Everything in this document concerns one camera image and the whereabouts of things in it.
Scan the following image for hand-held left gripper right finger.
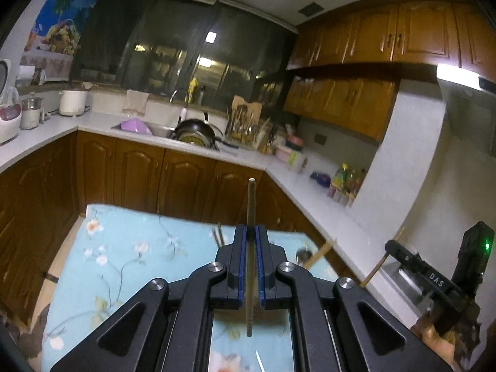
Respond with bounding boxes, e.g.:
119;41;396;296
255;226;453;372

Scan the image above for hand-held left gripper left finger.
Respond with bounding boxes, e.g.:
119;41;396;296
50;225;247;372

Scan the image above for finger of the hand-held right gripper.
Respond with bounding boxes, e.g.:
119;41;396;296
385;239;463;300

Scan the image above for bamboo chopstick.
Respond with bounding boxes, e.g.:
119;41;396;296
361;226;406;290
303;239;335;270

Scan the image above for person's right hand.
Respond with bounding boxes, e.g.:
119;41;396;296
412;313;457;358

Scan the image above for stainless steel cooktop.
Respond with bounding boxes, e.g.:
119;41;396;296
381;261;424;308

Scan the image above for row of spice jars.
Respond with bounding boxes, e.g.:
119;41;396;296
329;187;356;207

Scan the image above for purple cloth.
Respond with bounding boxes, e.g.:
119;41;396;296
309;170;333;187

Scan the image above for blue floral tablecloth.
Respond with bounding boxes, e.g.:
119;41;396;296
42;202;338;372

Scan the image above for pink dish basket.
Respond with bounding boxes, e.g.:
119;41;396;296
274;144;296;162

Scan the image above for yellow drink bottle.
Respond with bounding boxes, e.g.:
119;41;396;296
332;162;351;192

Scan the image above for wooden utensil rack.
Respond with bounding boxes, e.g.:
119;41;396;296
226;95;272;153

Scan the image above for wooden lower cabinets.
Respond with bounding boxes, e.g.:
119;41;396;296
0;129;351;328

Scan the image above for wooden cabinets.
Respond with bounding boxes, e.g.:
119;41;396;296
284;0;496;143
0;129;351;328

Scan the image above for black wok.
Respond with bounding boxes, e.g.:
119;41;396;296
171;111;240;150

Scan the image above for steel range hood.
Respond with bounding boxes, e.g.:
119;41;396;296
435;63;496;156

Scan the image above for kitchen sink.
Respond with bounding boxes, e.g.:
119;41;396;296
111;121;177;139

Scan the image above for purple plastic basin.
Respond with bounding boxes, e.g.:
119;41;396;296
120;119;154;136

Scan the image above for beige dish towel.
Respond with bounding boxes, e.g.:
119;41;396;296
122;89;150;117

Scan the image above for dark kitchen window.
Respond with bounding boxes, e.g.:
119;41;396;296
71;0;300;125

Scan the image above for wooden upper cabinets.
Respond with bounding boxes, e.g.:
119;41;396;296
284;0;496;143

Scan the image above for white cooking pot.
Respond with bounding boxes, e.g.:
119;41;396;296
58;89;89;117

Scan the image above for glass jar appliance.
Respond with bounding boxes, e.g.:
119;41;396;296
20;92;44;131

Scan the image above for ceiling vent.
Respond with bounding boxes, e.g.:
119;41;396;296
298;3;325;17

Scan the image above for white rice cooker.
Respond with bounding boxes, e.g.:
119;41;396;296
0;58;23;147

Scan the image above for paper towel roll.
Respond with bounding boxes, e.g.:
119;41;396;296
17;65;38;86

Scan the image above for tropical fruit wall poster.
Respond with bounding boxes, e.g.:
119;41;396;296
19;0;108;83

